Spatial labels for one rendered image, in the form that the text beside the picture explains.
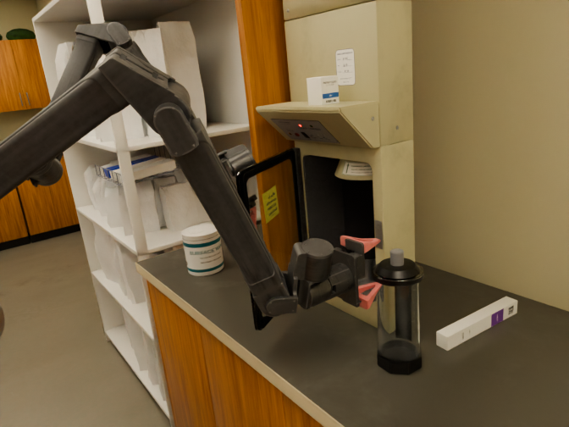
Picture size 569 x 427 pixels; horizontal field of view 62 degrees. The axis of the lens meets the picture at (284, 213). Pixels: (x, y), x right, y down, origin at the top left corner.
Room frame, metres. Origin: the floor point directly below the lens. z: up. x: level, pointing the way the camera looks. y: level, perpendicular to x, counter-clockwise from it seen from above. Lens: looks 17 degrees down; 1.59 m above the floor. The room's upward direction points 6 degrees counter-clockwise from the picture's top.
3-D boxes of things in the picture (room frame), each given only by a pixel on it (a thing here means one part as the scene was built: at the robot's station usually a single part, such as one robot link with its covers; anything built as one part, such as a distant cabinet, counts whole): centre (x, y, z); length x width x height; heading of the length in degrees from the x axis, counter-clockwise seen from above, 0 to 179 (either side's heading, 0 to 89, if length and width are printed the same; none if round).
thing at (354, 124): (1.13, -0.09, 1.46); 0.32 x 0.12 x 0.10; 34
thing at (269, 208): (1.14, 0.03, 1.19); 0.30 x 0.01 x 0.40; 154
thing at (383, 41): (1.24, -0.24, 1.33); 0.32 x 0.25 x 0.77; 34
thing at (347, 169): (1.21, -0.23, 1.34); 0.18 x 0.18 x 0.05
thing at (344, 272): (0.83, -0.09, 1.20); 0.07 x 0.07 x 0.10; 34
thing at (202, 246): (1.56, 0.30, 1.02); 0.13 x 0.13 x 0.15
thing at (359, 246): (0.87, -0.15, 1.23); 0.09 x 0.07 x 0.07; 124
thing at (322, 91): (1.10, -0.11, 1.54); 0.05 x 0.05 x 0.06; 35
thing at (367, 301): (0.87, -0.15, 1.16); 0.09 x 0.07 x 0.07; 124
